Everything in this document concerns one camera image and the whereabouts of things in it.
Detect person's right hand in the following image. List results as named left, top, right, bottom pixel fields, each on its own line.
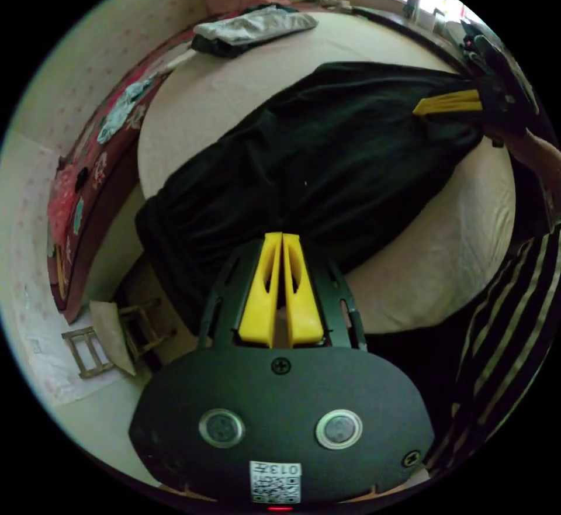
left=493, top=125, right=536, bottom=157

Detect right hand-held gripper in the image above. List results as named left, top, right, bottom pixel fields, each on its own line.
left=411, top=36, right=541, bottom=148

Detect black pants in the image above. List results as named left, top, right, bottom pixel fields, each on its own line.
left=134, top=61, right=488, bottom=337

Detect person's body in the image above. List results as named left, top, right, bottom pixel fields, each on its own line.
left=427, top=230, right=561, bottom=481

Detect bed with cream mat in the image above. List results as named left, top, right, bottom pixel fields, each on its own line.
left=47, top=0, right=519, bottom=336

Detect pile of clothes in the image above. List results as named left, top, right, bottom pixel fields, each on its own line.
left=191, top=4, right=319, bottom=59

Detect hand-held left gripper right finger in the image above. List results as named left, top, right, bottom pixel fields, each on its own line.
left=282, top=234, right=325, bottom=346

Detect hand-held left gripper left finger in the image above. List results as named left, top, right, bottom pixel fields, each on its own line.
left=238, top=232, right=282, bottom=347

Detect cream cushion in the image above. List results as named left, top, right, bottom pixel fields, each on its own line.
left=89, top=300, right=138, bottom=377

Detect wooden stool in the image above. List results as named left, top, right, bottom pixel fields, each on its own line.
left=61, top=298, right=179, bottom=381

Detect person's right forearm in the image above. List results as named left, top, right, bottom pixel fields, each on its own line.
left=510, top=134, right=561, bottom=235

